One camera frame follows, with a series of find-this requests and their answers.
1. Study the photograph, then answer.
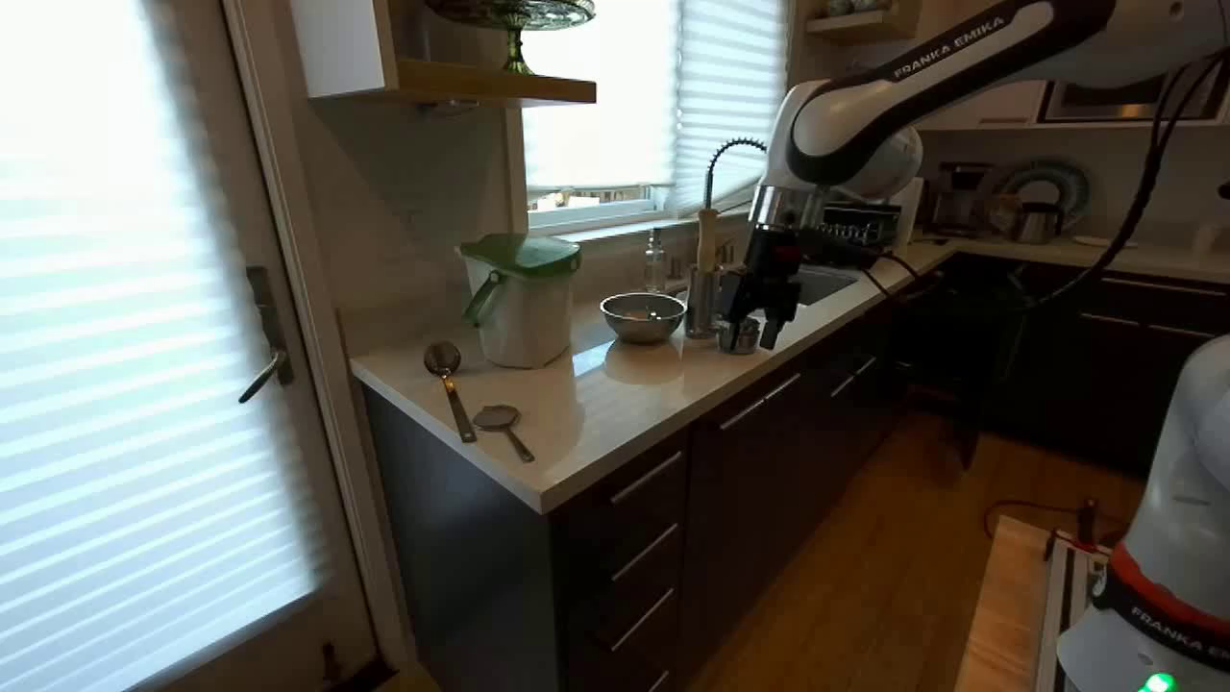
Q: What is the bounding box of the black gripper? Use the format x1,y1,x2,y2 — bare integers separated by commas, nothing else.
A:
721,229,804,353

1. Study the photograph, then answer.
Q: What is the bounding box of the dark top drawer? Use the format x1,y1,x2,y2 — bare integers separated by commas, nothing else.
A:
556,439,684,528

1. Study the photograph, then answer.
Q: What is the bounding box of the dark drawer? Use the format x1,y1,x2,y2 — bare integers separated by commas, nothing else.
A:
556,515,680,601
556,439,684,528
565,579,678,681

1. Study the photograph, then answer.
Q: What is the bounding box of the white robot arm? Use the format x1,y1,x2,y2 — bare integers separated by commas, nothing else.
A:
721,0,1230,692

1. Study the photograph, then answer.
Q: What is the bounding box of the chrome gooseneck faucet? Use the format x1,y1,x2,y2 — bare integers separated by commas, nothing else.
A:
684,139,763,339

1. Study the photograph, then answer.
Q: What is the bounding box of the metal bowl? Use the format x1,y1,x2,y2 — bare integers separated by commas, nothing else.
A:
601,292,689,346

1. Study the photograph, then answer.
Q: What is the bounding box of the clear soap bottle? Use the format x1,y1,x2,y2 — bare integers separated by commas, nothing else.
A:
643,225,667,292

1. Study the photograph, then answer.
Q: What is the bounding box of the black dish rack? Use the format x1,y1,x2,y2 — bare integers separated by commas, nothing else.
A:
804,205,898,270

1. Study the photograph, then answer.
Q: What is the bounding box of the dark cabinet door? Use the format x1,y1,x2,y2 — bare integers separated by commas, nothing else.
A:
680,364,808,669

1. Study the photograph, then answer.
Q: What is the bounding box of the white compost bin green lid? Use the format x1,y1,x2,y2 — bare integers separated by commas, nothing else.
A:
458,235,580,369

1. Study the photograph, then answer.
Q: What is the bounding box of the white window blind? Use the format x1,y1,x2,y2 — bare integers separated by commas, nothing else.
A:
523,0,793,229

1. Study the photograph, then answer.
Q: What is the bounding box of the small metal strainer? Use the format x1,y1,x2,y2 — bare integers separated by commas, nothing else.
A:
474,405,533,462

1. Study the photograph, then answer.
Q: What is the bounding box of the large metal spoon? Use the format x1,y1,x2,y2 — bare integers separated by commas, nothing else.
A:
424,343,476,443

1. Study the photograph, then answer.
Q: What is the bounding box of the green glass cake stand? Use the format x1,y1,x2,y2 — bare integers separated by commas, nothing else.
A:
424,0,594,71

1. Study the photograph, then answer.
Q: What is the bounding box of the wooden wall shelf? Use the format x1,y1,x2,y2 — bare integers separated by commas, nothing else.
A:
287,0,594,103

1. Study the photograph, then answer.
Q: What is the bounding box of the door lever handle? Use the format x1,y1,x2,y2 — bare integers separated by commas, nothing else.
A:
237,264,293,405

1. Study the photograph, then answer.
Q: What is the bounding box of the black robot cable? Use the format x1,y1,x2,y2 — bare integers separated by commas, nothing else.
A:
1022,52,1225,312

